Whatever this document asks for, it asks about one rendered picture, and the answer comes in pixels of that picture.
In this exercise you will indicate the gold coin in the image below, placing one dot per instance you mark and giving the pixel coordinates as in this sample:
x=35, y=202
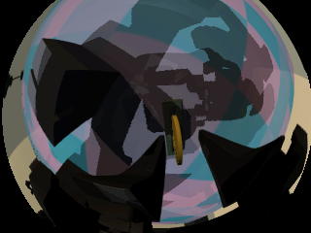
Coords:
x=177, y=138

